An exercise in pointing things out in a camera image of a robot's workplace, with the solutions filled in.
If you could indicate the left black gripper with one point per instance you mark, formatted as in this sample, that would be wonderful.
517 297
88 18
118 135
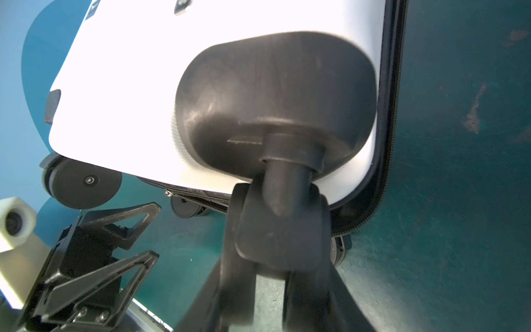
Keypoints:
82 287

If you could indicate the black white suitcase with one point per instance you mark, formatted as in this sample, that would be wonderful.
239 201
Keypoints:
284 110

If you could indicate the aluminium front rail frame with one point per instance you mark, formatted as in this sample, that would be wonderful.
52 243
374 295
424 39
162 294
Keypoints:
140 318

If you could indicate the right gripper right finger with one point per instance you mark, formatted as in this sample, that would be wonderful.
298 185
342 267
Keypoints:
344 313

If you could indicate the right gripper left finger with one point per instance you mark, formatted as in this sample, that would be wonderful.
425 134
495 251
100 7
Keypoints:
204 314

